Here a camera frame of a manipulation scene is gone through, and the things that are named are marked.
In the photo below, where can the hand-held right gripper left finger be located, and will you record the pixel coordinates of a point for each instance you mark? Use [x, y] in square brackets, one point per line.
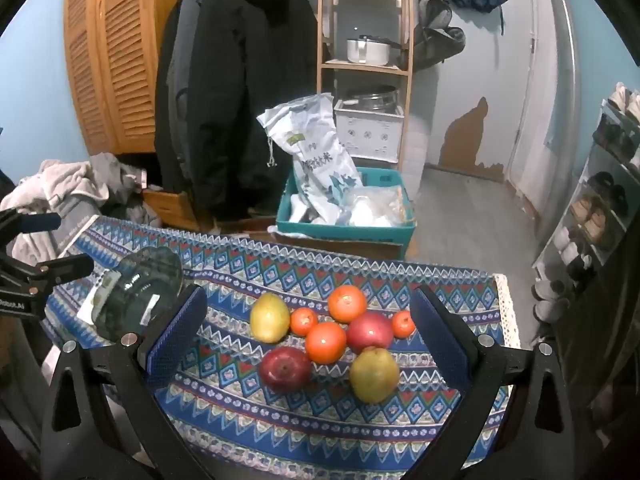
[175, 335]

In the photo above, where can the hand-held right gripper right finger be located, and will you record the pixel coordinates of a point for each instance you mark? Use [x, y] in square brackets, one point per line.
[440, 340]

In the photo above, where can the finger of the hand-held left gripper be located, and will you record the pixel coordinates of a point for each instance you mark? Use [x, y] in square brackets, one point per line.
[60, 269]
[35, 222]

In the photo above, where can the dark glass bowl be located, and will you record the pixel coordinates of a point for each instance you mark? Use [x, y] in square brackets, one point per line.
[145, 290]

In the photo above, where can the red apple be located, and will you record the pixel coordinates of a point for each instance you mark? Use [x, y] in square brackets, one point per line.
[285, 369]
[371, 332]

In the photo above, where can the yellow pear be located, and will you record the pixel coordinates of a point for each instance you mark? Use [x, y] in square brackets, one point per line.
[270, 317]

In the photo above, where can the large orange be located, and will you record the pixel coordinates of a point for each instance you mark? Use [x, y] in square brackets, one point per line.
[326, 343]
[347, 303]

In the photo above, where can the small orange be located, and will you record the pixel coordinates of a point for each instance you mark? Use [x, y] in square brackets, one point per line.
[304, 321]
[403, 324]

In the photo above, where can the pale crumpled cloth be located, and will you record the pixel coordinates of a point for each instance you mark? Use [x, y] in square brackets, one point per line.
[45, 185]

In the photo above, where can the grey crumpled clothing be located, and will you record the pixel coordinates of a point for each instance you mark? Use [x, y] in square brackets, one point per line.
[120, 180]

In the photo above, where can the white shoe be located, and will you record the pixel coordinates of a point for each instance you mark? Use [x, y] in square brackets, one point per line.
[546, 288]
[554, 308]

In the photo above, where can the patterned blue tablecloth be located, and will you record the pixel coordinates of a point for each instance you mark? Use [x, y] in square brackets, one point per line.
[280, 425]

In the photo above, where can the teal cardboard box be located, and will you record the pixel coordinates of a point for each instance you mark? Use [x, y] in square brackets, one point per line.
[345, 237]

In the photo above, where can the clear plastic bag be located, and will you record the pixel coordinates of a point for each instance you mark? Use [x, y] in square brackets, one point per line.
[370, 207]

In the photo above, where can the wooden louvered cabinet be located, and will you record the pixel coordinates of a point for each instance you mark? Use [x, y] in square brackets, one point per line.
[120, 60]

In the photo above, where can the beige shoe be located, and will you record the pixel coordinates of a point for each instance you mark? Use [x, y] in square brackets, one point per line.
[599, 229]
[584, 207]

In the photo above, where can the white perforated crate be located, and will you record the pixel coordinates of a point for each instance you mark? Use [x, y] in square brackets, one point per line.
[367, 135]

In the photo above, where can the white printed rice bag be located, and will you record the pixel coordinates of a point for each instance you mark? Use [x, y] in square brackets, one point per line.
[315, 160]

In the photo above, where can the shoe rack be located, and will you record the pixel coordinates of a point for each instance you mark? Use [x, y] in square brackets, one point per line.
[590, 170]

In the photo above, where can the black coat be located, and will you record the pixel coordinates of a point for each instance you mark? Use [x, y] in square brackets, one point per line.
[235, 85]

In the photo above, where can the steel pot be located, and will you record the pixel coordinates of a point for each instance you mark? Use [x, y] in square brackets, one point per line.
[375, 100]

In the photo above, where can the pale blue door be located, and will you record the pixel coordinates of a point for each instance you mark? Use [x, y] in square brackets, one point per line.
[540, 85]

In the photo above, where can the wooden shelf rack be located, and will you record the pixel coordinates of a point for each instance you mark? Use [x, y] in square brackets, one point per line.
[365, 66]

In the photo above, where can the white pot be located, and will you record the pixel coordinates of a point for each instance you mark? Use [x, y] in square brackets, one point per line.
[367, 52]

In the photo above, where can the grey hanging bag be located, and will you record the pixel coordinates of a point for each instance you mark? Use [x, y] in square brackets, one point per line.
[435, 35]

